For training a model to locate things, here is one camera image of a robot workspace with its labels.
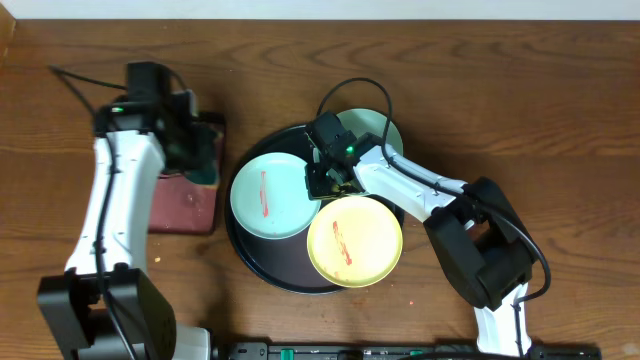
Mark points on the light blue plate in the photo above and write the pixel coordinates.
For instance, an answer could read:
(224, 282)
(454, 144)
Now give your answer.
(269, 197)

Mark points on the red rectangular tray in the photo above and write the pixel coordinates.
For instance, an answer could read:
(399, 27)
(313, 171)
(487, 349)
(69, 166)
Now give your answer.
(181, 206)

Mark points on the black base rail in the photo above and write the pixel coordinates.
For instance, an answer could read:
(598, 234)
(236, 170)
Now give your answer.
(263, 351)

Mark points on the yellow dirty plate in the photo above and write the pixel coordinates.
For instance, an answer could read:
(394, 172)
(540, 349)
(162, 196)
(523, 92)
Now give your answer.
(354, 242)

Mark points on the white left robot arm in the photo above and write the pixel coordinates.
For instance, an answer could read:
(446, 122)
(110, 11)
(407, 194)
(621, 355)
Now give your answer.
(104, 306)

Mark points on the pale green dirty plate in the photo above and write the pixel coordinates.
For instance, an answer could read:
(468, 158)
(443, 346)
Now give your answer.
(362, 120)

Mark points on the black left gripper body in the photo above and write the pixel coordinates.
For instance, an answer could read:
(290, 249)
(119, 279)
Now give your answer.
(201, 151)

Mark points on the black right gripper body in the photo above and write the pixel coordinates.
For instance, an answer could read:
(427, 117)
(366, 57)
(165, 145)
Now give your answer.
(322, 183)

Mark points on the green scrubbing sponge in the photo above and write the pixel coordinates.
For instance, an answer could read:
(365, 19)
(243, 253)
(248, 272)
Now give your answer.
(207, 171)

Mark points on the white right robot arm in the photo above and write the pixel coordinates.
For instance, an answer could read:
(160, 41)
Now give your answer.
(484, 250)

